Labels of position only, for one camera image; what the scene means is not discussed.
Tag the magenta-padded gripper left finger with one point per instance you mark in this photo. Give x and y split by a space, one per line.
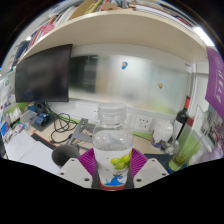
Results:
75 171

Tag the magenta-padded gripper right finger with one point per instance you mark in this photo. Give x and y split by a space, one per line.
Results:
150 171

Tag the clear plastic water bottle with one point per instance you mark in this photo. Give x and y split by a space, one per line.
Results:
112 143

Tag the navy mouse pad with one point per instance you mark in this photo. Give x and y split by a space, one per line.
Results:
161 160

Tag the grey ribbed cup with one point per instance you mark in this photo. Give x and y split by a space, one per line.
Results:
65 155

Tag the flat round red coaster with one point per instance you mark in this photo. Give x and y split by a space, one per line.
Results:
113 188

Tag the white lidded jar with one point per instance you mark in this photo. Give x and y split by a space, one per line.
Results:
162 133

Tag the tall green glass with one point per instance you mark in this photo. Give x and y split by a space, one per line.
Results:
186 150

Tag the open white paper notebook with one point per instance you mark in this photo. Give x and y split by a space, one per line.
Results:
30 151

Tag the dark wine bottle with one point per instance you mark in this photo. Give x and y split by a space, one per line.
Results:
181 121

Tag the small blue device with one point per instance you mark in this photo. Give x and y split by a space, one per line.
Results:
42 119

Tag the black computer monitor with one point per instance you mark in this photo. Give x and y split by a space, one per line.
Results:
43 75

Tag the purple hanging banner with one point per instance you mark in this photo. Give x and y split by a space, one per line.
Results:
216 83

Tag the rectangular ceiling light panel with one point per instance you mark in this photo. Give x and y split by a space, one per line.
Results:
204 36

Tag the white wall power outlet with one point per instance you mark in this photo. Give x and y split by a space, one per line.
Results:
143 122
96 114

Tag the group photo wall poster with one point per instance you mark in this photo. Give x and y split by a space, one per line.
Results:
216 128

